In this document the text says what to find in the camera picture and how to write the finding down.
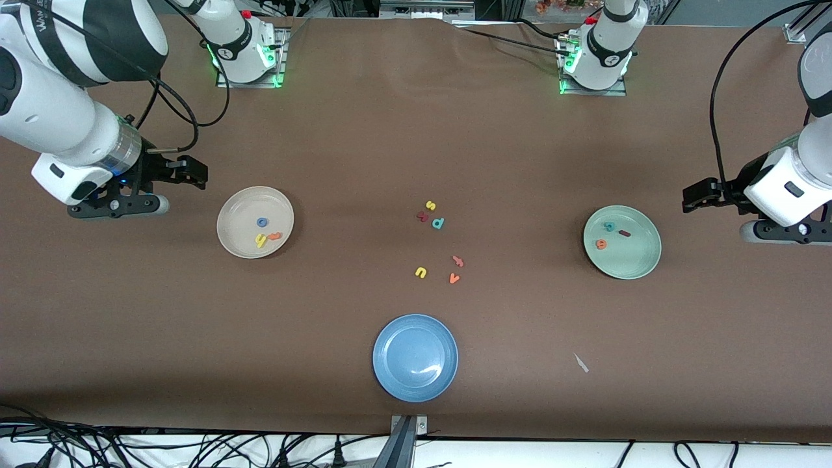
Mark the beige brown plate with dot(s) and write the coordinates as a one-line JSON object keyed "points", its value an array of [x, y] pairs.
{"points": [[237, 224]]}

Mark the green plate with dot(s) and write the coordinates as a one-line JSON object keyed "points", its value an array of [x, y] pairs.
{"points": [[630, 260]]}

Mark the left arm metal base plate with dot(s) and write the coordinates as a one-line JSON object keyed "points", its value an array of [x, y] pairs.
{"points": [[614, 93]]}

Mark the blue plate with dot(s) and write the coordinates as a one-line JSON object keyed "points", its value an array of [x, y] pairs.
{"points": [[415, 357]]}

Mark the black power plug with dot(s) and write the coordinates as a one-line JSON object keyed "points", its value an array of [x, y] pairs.
{"points": [[338, 456], [284, 459]]}

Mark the brown table cover sheet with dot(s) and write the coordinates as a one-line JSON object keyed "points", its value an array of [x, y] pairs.
{"points": [[130, 325]]}

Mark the grey power strip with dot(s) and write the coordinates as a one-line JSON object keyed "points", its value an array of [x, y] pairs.
{"points": [[426, 9]]}

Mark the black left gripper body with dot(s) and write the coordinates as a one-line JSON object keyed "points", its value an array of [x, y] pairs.
{"points": [[742, 182]]}

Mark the grey metal mounting bracket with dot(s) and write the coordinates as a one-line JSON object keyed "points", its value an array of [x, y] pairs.
{"points": [[403, 448]]}

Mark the orange dried flowers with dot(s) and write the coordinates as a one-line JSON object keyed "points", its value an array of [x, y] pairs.
{"points": [[552, 6]]}

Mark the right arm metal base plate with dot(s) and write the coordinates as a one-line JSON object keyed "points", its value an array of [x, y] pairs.
{"points": [[240, 85]]}

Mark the aluminium frame corner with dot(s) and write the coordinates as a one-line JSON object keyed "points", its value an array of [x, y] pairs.
{"points": [[794, 34]]}

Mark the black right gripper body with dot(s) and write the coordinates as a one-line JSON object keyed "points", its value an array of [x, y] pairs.
{"points": [[153, 170]]}

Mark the dark red letter x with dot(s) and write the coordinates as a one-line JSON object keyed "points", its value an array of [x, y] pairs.
{"points": [[423, 217]]}

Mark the small white paper scrap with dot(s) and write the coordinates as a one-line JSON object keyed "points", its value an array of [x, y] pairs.
{"points": [[580, 363]]}

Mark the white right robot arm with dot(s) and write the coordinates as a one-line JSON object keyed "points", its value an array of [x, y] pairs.
{"points": [[52, 110]]}

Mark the yellow letter h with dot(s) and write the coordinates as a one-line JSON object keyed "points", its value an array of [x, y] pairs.
{"points": [[260, 242]]}

